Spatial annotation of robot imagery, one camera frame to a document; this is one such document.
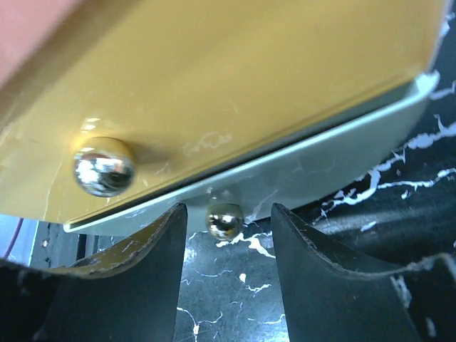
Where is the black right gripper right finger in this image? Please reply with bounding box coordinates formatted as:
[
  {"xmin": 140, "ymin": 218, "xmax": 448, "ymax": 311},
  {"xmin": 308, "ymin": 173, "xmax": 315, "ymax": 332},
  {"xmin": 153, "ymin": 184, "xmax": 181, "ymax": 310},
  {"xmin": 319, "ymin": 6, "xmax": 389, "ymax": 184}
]
[{"xmin": 271, "ymin": 203, "xmax": 455, "ymax": 341}]

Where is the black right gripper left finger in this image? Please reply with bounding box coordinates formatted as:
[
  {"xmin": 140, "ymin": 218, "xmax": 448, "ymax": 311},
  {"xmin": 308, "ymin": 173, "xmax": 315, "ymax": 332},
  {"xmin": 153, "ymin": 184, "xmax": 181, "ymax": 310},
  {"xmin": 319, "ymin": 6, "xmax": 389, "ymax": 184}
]
[{"xmin": 1, "ymin": 203, "xmax": 187, "ymax": 341}]

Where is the pink yellow drawer box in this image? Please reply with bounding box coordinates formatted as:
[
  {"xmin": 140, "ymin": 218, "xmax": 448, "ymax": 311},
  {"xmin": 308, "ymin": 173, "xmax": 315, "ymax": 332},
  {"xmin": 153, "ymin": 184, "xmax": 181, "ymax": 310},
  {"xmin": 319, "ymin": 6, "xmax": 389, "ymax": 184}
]
[{"xmin": 1, "ymin": 1, "xmax": 452, "ymax": 236}]

